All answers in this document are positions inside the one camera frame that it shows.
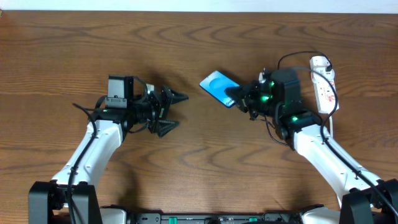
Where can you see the white power strip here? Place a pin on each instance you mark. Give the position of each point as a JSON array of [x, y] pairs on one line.
[[323, 93]]

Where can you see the white usb charger plug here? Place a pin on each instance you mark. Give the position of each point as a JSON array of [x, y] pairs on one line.
[[320, 72]]

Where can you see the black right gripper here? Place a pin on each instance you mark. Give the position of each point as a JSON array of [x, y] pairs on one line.
[[249, 99]]

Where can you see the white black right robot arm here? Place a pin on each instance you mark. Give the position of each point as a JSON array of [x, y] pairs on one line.
[[364, 197]]

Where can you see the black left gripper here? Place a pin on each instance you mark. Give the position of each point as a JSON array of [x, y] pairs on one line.
[[158, 111]]

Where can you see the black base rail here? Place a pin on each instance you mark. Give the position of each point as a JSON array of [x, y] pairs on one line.
[[156, 218]]

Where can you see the blue screen smartphone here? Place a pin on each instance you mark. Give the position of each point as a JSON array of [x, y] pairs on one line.
[[215, 84]]

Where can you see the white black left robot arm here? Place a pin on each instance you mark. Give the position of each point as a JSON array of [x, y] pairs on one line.
[[70, 196]]

